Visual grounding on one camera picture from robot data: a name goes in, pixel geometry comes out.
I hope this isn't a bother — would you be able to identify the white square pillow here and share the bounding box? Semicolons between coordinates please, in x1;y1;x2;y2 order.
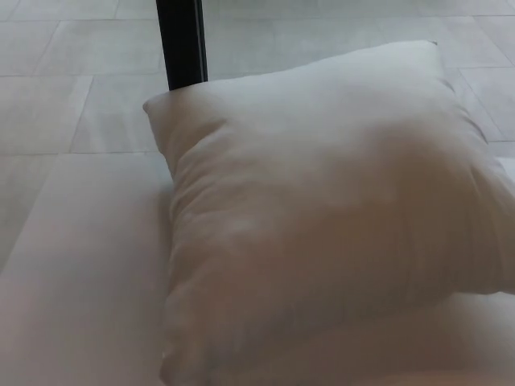
142;39;515;386

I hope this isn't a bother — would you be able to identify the black metal post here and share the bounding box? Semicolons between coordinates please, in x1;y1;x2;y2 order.
155;0;209;91

